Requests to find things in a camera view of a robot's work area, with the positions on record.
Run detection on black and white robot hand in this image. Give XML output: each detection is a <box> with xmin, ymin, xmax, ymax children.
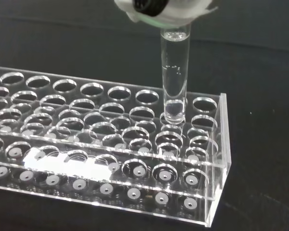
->
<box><xmin>113</xmin><ymin>0</ymin><xmax>219</xmax><ymax>27</ymax></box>

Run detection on clear acrylic test tube rack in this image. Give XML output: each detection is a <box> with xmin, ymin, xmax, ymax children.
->
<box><xmin>0</xmin><ymin>65</ymin><xmax>232</xmax><ymax>228</ymax></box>

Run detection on black bench cloth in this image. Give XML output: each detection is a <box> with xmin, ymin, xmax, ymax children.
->
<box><xmin>0</xmin><ymin>0</ymin><xmax>289</xmax><ymax>231</ymax></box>

